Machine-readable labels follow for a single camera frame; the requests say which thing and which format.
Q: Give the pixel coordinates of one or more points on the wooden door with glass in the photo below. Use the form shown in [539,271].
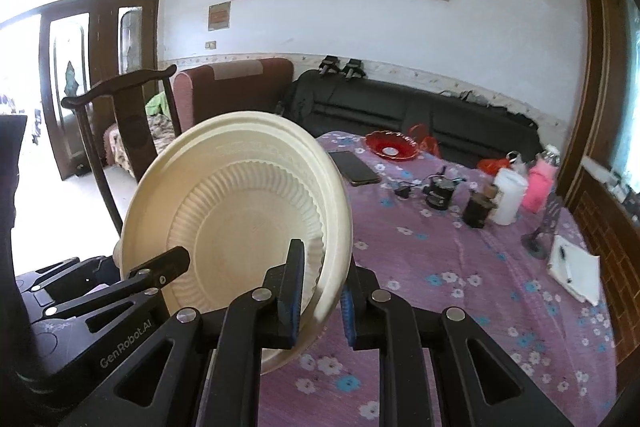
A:
[102,57]

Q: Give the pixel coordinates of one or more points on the clear glass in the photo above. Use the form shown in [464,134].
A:
[515,161]

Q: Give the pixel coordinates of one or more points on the dark jar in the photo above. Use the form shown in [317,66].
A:
[477,209]

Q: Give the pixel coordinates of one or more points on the pink bottle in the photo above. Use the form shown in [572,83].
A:
[537,187]

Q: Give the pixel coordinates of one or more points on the red plastic bag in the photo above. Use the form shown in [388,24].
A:
[492,165]
[425,141]

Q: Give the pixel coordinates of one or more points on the white notepad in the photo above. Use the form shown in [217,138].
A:
[580,272]

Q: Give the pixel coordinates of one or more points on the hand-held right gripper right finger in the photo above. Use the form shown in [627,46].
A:
[348,319]

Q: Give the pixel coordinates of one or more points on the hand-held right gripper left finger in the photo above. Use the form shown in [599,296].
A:
[296,292]

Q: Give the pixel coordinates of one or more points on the black smartphone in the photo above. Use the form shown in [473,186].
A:
[355,168]

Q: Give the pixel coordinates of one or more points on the white plastic cup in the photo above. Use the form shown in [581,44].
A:
[509,199]

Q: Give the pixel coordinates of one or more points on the black leather sofa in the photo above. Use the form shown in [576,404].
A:
[400,107]

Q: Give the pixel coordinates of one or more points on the small red glass plate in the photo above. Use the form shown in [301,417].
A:
[390,146]

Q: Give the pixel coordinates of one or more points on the purple floral tablecloth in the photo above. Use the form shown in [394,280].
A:
[450,257]

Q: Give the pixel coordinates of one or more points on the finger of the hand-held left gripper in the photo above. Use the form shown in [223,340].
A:
[167,264]

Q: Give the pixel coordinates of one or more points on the floral seat cushion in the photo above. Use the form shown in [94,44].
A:
[160,132]

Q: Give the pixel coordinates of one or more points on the dark wooden chair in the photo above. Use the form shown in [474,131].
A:
[132,117]

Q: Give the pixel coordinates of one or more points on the black pen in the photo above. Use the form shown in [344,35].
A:
[565,263]

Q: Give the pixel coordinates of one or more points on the small wall plaque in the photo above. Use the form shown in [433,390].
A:
[219,16]

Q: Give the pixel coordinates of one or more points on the wooden framed window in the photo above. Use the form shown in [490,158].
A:
[595,107]

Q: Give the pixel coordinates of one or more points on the red armchair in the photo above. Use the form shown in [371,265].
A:
[225,92]

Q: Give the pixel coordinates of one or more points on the black clamp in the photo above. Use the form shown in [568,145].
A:
[330,67]
[355,69]

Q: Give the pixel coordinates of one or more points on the green cloth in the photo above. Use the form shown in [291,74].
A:
[156,104]

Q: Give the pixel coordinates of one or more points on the black cylindrical jar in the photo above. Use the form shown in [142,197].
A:
[440,194]

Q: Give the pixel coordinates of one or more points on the small black charger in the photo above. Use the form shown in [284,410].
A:
[403,191]

